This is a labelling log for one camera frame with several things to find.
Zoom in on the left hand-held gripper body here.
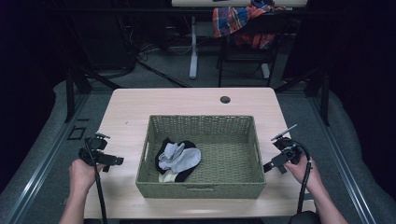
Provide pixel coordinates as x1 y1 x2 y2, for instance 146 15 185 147
78 132 111 167

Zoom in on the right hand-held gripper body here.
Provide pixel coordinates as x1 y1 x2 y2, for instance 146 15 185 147
270 123 304 165

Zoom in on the green woven basket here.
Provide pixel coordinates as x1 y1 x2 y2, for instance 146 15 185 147
134 114 267 201

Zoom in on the cream sock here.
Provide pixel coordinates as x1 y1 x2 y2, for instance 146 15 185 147
157 169 180 184

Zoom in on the grey sock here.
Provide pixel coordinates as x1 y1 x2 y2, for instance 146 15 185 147
157 141 203 175

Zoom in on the pile of socks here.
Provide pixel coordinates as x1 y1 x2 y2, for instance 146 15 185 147
154 137 198 184

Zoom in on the person's right hand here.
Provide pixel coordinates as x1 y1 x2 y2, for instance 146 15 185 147
284 154 324 193

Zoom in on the person's left hand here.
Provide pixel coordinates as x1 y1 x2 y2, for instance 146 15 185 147
68 158 106 195

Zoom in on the dark round object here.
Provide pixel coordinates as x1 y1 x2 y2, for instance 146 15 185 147
287 210 322 224

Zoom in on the black metal stand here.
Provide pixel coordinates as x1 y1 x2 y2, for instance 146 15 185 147
63 63 123 124
273 66 332 128

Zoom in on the black chair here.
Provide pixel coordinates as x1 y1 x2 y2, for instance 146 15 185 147
216 13 283 89

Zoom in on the desk with white legs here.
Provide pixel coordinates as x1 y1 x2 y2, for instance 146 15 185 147
170 0 309 80

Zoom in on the plaid cloth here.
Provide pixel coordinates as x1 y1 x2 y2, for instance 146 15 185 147
212 0 287 49

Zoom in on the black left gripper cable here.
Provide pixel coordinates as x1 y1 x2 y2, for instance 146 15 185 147
84 139 109 224

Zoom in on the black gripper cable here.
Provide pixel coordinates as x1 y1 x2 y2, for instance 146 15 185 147
84 139 109 224
291 140 313 216

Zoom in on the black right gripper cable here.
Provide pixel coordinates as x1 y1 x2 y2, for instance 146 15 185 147
291 140 313 216

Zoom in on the black floor cable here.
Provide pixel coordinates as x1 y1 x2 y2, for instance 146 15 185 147
134 59 191 89

